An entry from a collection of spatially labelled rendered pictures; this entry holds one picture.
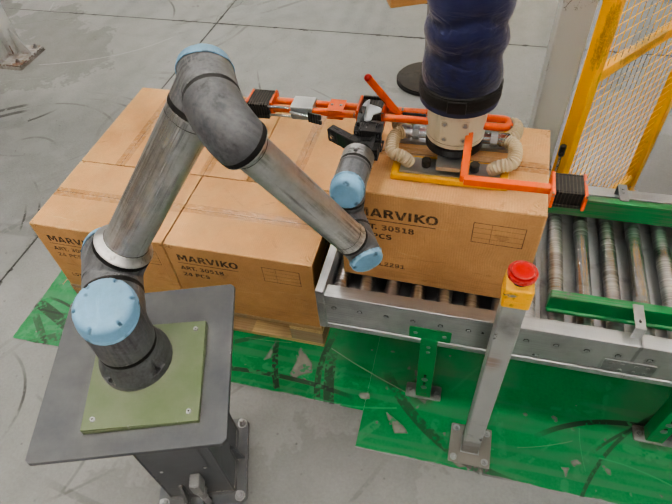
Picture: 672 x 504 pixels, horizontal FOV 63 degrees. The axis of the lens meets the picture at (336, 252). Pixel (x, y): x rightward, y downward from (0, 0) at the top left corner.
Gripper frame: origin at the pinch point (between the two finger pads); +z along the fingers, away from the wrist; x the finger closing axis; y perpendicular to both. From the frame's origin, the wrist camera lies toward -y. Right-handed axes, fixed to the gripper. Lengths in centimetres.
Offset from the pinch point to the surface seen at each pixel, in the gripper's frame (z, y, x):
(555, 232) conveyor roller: 12, 66, -54
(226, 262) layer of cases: -20, -52, -59
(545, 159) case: 3, 54, -13
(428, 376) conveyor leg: -35, 28, -90
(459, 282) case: -22, 34, -48
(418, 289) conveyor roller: -23, 21, -53
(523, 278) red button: -53, 48, -4
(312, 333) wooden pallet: -20, -22, -99
